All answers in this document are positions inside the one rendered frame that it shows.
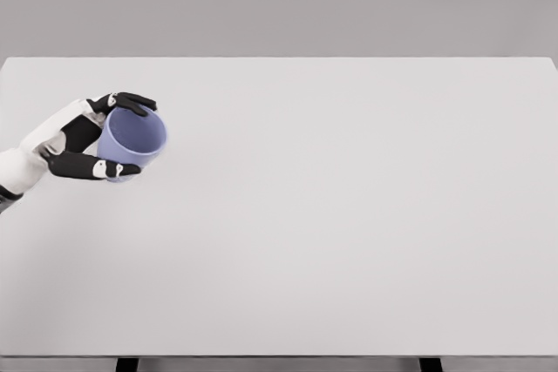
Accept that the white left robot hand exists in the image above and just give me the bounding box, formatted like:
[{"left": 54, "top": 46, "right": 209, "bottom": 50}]
[{"left": 19, "top": 91, "right": 159, "bottom": 182}]

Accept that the blue plastic cup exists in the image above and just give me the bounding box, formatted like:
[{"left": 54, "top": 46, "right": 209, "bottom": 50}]
[{"left": 96, "top": 105, "right": 168, "bottom": 184}]

